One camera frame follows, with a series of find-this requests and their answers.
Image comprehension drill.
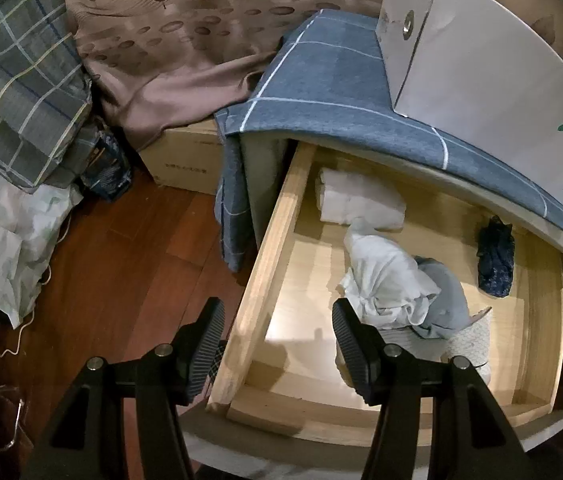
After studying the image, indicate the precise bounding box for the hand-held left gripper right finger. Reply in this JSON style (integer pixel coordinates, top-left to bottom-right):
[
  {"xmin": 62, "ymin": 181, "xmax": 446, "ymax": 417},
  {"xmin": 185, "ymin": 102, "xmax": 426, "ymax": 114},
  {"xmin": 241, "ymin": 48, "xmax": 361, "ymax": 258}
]
[{"xmin": 331, "ymin": 297, "xmax": 535, "ymax": 480}]

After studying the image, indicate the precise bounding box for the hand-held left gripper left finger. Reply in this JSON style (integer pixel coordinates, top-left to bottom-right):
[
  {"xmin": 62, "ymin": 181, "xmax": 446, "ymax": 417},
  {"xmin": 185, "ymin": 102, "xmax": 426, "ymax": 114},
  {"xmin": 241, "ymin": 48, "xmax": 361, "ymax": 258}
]
[{"xmin": 24, "ymin": 297, "xmax": 226, "ymax": 480}]

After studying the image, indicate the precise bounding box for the wooden drawer with grey front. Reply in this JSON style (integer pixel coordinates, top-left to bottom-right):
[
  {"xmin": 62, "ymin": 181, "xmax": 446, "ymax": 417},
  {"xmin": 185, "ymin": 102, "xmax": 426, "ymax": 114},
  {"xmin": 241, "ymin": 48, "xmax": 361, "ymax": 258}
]
[{"xmin": 182, "ymin": 140, "xmax": 563, "ymax": 466}]

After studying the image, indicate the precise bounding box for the white shoe box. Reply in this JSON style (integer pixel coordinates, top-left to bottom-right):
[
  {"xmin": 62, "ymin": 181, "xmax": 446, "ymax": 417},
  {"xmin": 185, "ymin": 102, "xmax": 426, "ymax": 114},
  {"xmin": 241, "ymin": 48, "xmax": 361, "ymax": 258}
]
[{"xmin": 376, "ymin": 0, "xmax": 563, "ymax": 218}]

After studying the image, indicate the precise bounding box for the light blue underwear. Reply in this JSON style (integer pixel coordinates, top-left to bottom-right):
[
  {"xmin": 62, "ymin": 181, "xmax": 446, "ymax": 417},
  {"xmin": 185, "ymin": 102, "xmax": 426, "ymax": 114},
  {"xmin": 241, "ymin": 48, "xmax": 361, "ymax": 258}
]
[{"xmin": 411, "ymin": 256, "xmax": 471, "ymax": 341}]

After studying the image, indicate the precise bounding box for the white patterned underwear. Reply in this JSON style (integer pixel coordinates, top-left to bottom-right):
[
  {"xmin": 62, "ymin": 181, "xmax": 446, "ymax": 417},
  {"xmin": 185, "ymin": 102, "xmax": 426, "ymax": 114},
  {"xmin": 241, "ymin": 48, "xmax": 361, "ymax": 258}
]
[{"xmin": 379, "ymin": 307, "xmax": 493, "ymax": 386}]

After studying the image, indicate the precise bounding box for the dark blue lace underwear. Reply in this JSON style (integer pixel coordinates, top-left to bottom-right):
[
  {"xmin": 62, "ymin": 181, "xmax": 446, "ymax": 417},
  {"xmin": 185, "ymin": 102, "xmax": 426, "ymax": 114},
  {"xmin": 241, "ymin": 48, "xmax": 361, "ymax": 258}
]
[{"xmin": 476, "ymin": 215, "xmax": 516, "ymax": 297}]

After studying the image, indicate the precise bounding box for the brown cardboard box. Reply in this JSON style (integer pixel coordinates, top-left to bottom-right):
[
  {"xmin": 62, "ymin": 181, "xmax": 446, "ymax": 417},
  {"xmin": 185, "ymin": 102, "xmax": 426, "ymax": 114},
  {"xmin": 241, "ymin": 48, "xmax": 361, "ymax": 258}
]
[{"xmin": 139, "ymin": 117, "xmax": 225, "ymax": 196}]

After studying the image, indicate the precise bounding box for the blue plastic packet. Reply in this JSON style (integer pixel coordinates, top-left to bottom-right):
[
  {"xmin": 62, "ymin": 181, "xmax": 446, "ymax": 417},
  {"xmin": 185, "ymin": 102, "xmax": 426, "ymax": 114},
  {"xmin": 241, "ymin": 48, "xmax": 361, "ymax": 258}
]
[{"xmin": 79, "ymin": 125, "xmax": 132, "ymax": 198}]

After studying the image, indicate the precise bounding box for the white plastic bag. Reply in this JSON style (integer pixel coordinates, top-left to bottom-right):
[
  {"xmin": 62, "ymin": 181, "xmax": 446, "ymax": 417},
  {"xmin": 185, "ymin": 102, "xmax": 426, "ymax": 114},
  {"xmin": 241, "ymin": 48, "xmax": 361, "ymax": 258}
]
[{"xmin": 0, "ymin": 152, "xmax": 85, "ymax": 331}]

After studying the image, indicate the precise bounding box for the blue checked cloth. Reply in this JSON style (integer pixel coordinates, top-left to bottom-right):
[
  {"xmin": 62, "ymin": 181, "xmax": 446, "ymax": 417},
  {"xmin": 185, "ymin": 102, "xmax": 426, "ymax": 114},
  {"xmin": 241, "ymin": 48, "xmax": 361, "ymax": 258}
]
[{"xmin": 214, "ymin": 8, "xmax": 563, "ymax": 273}]

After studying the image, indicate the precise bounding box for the beige leaf print curtain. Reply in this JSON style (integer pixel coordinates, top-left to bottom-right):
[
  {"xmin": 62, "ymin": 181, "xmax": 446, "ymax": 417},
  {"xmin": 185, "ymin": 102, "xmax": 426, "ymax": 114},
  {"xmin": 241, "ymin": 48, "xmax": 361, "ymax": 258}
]
[{"xmin": 62, "ymin": 0, "xmax": 563, "ymax": 151}]

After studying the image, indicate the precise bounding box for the grey plaid bedding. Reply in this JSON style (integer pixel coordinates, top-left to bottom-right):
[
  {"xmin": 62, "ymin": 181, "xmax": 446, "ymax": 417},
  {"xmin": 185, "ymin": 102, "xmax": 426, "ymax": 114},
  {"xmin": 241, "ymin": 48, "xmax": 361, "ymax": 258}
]
[{"xmin": 0, "ymin": 0, "xmax": 95, "ymax": 193}]

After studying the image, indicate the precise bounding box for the white cord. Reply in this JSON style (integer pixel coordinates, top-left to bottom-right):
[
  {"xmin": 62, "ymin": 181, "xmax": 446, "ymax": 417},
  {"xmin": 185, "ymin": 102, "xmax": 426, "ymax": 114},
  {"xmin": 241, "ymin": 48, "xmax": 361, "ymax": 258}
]
[{"xmin": 0, "ymin": 210, "xmax": 72, "ymax": 358}]

